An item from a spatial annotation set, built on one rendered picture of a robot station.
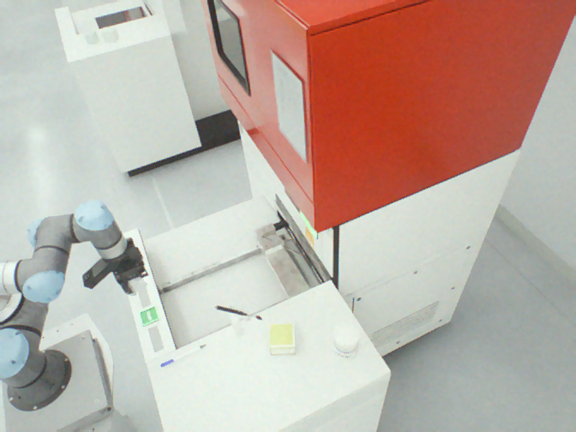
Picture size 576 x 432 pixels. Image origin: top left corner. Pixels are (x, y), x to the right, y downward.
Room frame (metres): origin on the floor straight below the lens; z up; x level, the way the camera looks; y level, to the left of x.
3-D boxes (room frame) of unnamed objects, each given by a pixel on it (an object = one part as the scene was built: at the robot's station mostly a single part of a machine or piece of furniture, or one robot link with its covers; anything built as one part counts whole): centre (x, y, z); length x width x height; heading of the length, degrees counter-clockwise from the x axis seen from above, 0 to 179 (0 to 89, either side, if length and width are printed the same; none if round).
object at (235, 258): (1.01, 0.26, 0.84); 0.50 x 0.02 x 0.03; 111
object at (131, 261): (0.74, 0.46, 1.25); 0.09 x 0.08 x 0.12; 111
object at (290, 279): (0.94, 0.04, 0.87); 0.36 x 0.08 x 0.03; 21
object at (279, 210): (1.01, -0.03, 0.89); 0.44 x 0.02 x 0.10; 21
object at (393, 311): (1.30, -0.30, 0.41); 0.82 x 0.71 x 0.82; 21
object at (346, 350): (0.55, -0.12, 1.01); 0.07 x 0.07 x 0.10
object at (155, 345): (0.85, 0.52, 0.89); 0.55 x 0.09 x 0.14; 21
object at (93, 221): (0.74, 0.47, 1.41); 0.09 x 0.08 x 0.11; 94
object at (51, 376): (0.60, 0.82, 0.94); 0.15 x 0.15 x 0.10
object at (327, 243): (1.18, 0.01, 1.02); 0.82 x 0.03 x 0.40; 21
